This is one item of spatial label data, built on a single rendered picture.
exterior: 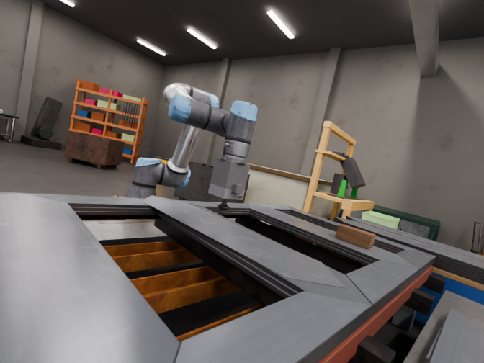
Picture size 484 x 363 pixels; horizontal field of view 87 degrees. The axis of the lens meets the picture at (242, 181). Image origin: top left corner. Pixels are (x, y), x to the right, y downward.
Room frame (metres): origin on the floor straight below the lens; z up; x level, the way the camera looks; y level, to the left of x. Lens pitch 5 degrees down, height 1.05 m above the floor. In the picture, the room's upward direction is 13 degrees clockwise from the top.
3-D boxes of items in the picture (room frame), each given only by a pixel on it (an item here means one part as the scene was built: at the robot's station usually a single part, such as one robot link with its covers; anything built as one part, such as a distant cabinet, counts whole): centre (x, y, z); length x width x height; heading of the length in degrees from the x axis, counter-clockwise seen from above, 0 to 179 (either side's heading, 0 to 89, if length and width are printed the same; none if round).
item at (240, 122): (0.74, 0.04, 1.15); 0.09 x 0.08 x 0.11; 27
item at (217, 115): (0.82, 0.10, 1.15); 0.11 x 0.11 x 0.08; 27
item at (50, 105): (9.03, 7.20, 0.88); 1.05 x 1.04 x 1.76; 52
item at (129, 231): (1.21, 0.21, 0.67); 1.30 x 0.20 x 0.03; 136
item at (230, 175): (0.73, 0.03, 1.00); 0.10 x 0.09 x 0.16; 50
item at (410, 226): (5.54, -3.31, 0.34); 1.69 x 1.55 x 0.69; 52
